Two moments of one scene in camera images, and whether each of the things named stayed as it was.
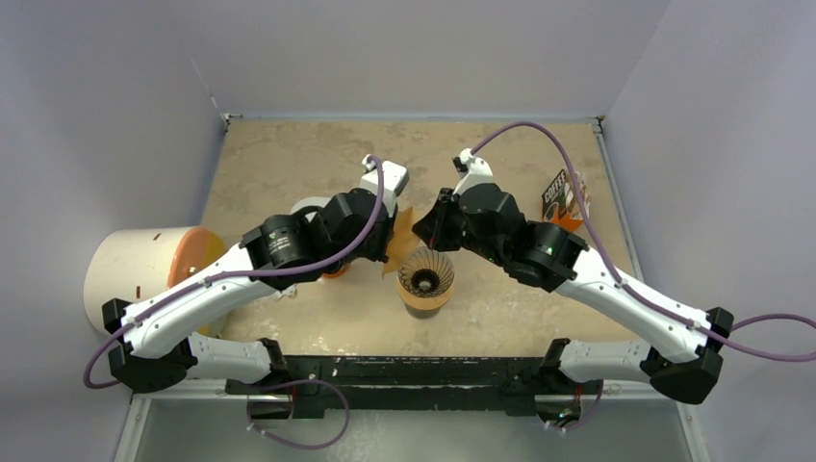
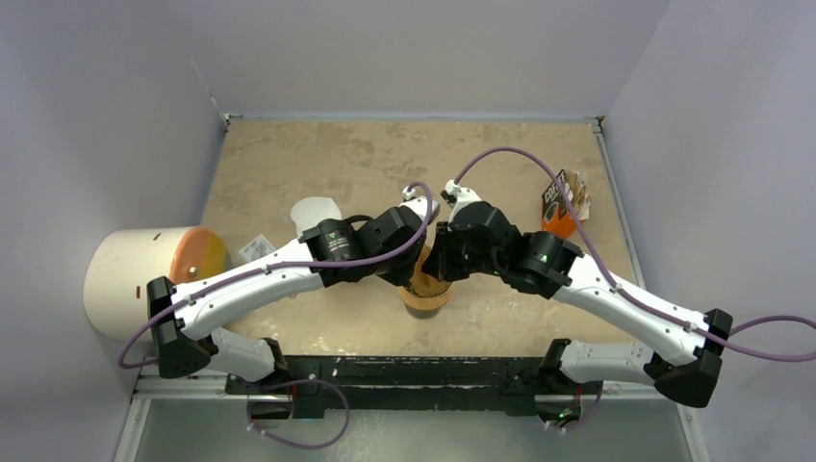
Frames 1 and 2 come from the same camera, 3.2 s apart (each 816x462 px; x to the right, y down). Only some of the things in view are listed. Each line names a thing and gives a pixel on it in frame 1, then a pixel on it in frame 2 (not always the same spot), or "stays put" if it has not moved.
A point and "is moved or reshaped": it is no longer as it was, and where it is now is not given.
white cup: (309, 202) stays put
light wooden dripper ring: (426, 302) stays put
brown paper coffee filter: (403, 242) is moved or reshaped
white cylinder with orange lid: (125, 265) stays put
